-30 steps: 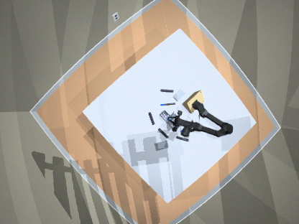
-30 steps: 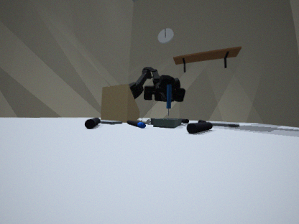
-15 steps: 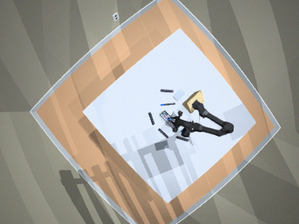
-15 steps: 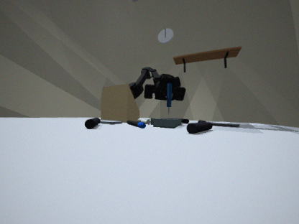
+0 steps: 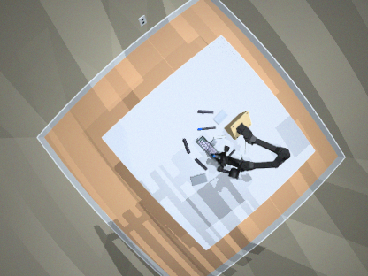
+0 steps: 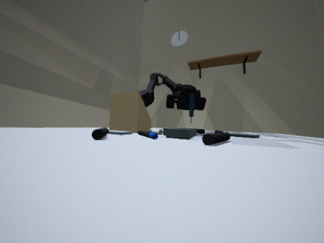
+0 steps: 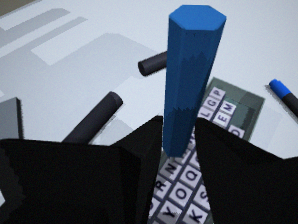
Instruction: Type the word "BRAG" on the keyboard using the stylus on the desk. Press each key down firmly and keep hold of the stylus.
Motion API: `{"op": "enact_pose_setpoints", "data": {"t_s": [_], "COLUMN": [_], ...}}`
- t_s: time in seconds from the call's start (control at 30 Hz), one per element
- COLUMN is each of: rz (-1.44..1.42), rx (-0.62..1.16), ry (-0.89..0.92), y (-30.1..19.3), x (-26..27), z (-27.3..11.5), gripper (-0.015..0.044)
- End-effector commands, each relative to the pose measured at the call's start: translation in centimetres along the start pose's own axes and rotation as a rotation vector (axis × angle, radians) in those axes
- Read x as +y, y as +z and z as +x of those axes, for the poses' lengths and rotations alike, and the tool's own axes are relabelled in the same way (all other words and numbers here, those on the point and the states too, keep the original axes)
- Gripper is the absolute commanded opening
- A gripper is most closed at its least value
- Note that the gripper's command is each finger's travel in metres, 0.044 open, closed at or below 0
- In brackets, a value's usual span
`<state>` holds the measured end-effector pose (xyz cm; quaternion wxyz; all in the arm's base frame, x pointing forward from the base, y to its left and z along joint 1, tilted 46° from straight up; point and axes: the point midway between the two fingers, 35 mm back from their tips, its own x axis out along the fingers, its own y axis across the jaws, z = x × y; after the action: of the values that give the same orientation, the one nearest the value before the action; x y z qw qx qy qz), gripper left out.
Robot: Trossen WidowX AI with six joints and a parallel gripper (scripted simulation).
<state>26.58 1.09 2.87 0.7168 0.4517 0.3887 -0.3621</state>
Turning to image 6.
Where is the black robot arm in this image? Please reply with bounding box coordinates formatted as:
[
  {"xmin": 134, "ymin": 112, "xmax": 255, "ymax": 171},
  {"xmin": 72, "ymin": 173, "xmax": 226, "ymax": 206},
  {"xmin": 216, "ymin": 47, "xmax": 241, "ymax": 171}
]
[{"xmin": 139, "ymin": 72, "xmax": 201, "ymax": 107}]

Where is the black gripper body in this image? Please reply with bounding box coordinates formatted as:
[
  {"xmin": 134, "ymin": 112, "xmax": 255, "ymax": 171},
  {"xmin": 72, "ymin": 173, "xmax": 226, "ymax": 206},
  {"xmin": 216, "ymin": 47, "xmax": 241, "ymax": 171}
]
[{"xmin": 166, "ymin": 94, "xmax": 206, "ymax": 111}]

